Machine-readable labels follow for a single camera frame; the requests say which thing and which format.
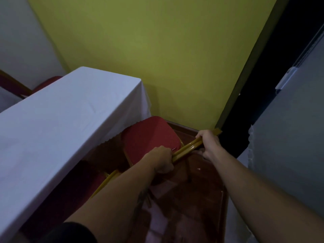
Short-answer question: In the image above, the white door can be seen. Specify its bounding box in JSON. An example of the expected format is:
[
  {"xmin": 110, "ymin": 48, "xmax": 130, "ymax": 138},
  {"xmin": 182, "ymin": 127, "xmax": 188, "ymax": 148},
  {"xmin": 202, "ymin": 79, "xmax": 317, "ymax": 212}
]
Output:
[{"xmin": 249, "ymin": 25, "xmax": 324, "ymax": 218}]

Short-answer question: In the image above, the person's left hand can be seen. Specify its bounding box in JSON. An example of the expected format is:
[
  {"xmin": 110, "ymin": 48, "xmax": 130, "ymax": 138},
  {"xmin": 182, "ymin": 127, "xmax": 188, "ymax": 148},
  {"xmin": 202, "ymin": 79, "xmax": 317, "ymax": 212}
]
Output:
[{"xmin": 144, "ymin": 146, "xmax": 175, "ymax": 174}]

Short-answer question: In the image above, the person's right forearm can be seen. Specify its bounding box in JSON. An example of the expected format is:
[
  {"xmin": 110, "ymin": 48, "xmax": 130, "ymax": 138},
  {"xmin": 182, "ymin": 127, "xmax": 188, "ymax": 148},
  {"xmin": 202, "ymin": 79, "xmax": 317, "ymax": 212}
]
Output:
[{"xmin": 210, "ymin": 147, "xmax": 324, "ymax": 243}]

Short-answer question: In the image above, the red chair with gold frame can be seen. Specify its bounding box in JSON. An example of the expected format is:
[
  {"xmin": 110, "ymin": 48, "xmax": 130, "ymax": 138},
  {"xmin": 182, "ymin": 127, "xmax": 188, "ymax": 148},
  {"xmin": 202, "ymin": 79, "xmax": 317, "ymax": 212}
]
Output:
[
  {"xmin": 0, "ymin": 70, "xmax": 63, "ymax": 99},
  {"xmin": 90, "ymin": 116, "xmax": 223, "ymax": 199}
]

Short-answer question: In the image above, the black sleeve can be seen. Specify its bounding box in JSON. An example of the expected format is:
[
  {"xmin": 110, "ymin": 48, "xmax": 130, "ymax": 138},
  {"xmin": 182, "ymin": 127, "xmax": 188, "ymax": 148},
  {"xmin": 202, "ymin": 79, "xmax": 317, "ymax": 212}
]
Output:
[{"xmin": 38, "ymin": 222, "xmax": 98, "ymax": 243}]

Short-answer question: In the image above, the person's right hand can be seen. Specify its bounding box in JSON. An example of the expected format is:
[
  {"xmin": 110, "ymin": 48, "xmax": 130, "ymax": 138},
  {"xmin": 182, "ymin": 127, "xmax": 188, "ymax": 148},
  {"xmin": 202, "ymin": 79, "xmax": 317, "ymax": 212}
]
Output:
[{"xmin": 195, "ymin": 129, "xmax": 221, "ymax": 162}]

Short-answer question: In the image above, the person's left forearm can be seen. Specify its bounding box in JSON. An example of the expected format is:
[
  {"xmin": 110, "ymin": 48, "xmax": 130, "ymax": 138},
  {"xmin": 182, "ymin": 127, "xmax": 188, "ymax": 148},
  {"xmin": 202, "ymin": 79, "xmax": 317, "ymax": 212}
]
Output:
[{"xmin": 64, "ymin": 159, "xmax": 156, "ymax": 243}]

